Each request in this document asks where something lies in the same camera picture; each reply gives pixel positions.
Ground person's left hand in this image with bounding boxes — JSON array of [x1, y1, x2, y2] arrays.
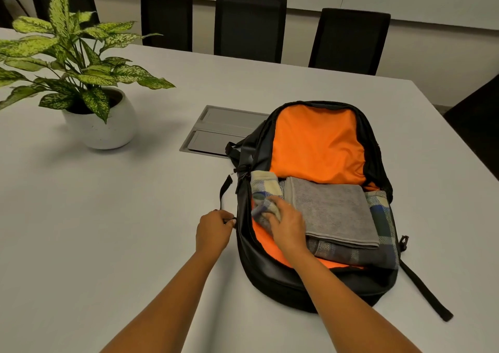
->
[[194, 209, 238, 262]]

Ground small variegated table plant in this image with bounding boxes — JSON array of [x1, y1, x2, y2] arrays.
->
[[0, 0, 177, 125]]

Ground white round plant pot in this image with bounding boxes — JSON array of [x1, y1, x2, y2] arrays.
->
[[61, 86, 139, 151]]

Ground grey towel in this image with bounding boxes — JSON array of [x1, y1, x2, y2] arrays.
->
[[283, 176, 381, 251]]

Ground person's right hand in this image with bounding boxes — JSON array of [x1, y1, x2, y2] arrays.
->
[[261, 196, 312, 264]]

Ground person's left forearm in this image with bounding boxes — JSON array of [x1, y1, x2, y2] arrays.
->
[[99, 247, 224, 353]]

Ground grey table cable box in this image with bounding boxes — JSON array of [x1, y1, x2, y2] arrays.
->
[[179, 104, 271, 159]]

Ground plaid flannel shirt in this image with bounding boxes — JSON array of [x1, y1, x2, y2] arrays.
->
[[249, 169, 401, 271]]

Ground black backpack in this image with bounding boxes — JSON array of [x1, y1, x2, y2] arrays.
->
[[219, 100, 455, 323]]

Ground black chair with top handle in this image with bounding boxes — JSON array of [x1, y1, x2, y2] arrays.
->
[[443, 74, 499, 181]]

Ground person's right forearm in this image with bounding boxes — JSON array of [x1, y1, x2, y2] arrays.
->
[[294, 252, 425, 353]]

